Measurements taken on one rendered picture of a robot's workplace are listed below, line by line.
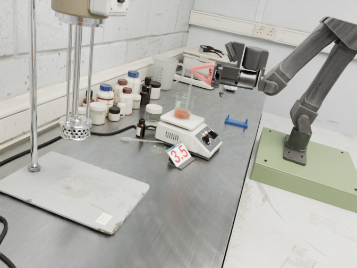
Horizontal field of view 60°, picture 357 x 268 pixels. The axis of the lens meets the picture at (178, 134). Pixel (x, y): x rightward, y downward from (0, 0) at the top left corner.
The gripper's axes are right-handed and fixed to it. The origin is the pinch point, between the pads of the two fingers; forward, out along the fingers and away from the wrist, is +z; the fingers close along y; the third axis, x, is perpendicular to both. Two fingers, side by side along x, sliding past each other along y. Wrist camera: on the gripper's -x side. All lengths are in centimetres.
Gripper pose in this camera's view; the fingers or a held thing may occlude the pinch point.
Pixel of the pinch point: (193, 69)
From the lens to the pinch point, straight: 100.9
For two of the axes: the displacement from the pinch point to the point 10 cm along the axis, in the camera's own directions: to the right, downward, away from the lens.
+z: -9.8, -1.9, 0.9
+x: -1.4, 9.1, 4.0
